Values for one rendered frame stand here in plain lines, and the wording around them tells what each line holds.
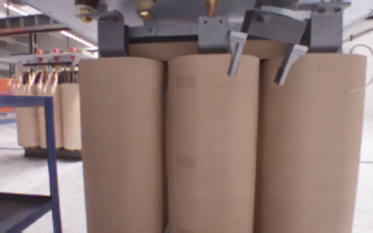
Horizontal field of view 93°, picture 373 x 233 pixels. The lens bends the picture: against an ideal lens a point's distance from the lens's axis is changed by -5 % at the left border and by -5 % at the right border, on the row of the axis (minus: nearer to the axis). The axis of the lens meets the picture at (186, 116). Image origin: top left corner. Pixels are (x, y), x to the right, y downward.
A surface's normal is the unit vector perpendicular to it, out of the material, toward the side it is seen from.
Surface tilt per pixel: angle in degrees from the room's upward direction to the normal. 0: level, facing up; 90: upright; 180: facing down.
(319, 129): 90
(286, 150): 90
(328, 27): 90
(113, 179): 90
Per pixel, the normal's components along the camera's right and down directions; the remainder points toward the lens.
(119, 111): -0.11, 0.07
